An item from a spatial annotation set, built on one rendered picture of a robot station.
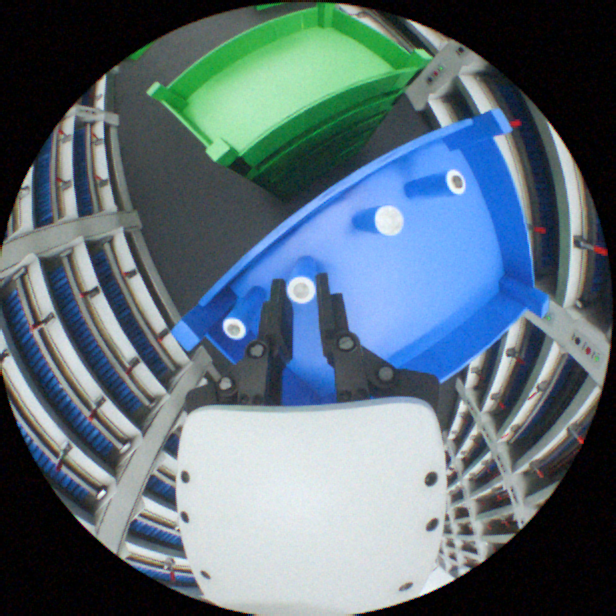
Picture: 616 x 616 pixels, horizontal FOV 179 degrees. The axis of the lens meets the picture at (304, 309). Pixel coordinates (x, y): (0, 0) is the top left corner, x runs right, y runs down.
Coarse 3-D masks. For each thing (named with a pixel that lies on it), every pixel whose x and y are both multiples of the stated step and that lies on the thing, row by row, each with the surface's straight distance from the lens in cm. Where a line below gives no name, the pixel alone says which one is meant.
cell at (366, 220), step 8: (368, 208) 14; (376, 208) 11; (384, 208) 11; (392, 208) 11; (360, 216) 14; (368, 216) 12; (376, 216) 11; (384, 216) 11; (392, 216) 11; (400, 216) 12; (360, 224) 14; (368, 224) 12; (376, 224) 11; (384, 224) 11; (392, 224) 11; (400, 224) 12; (368, 232) 14; (376, 232) 12; (384, 232) 11; (392, 232) 11
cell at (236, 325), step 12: (252, 288) 18; (240, 300) 16; (252, 300) 16; (264, 300) 18; (240, 312) 14; (252, 312) 15; (228, 324) 14; (240, 324) 13; (228, 336) 14; (240, 336) 14
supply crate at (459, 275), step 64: (448, 128) 17; (384, 192) 18; (512, 192) 23; (256, 256) 13; (320, 256) 17; (384, 256) 18; (448, 256) 22; (512, 256) 27; (192, 320) 14; (256, 320) 20; (384, 320) 21; (448, 320) 25; (512, 320) 26; (320, 384) 25
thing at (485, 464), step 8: (488, 448) 124; (480, 456) 138; (488, 456) 131; (472, 464) 154; (480, 464) 144; (488, 464) 144; (496, 464) 147; (464, 472) 173; (472, 472) 161; (480, 472) 159; (488, 472) 165; (496, 472) 162; (464, 480) 177; (472, 480) 177; (480, 480) 180; (488, 480) 176
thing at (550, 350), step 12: (552, 348) 69; (540, 360) 74; (552, 360) 73; (540, 372) 75; (528, 384) 83; (528, 396) 83; (564, 396) 94; (516, 408) 92; (528, 408) 91; (516, 420) 96; (504, 432) 104; (504, 444) 113; (516, 444) 116
